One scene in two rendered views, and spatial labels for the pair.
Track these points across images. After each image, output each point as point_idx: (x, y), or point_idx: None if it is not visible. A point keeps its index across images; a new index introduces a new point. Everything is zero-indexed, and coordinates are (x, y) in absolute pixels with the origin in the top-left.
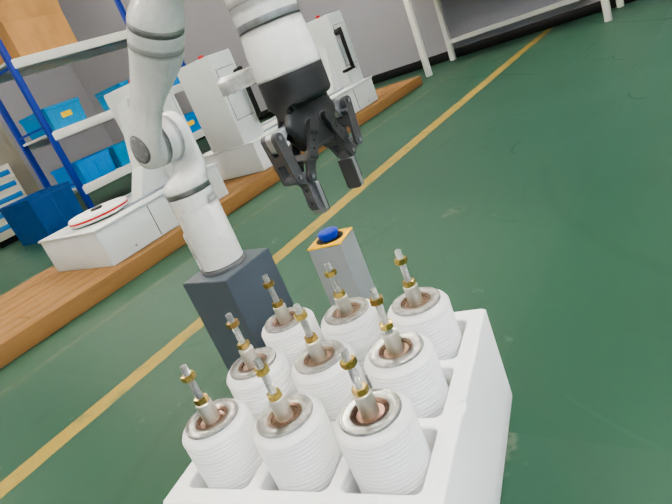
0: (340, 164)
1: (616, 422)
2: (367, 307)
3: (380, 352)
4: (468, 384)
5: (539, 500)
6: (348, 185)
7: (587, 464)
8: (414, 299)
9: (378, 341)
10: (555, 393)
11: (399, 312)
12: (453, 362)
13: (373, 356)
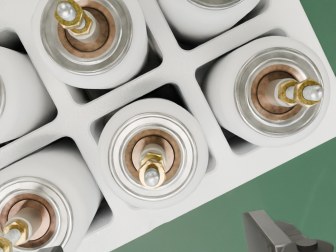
0: (265, 250)
1: (303, 232)
2: (236, 4)
3: (136, 137)
4: (196, 207)
5: (183, 214)
6: (245, 219)
7: (241, 232)
8: (272, 102)
9: (156, 115)
10: (321, 158)
11: (237, 90)
12: (226, 161)
13: (123, 134)
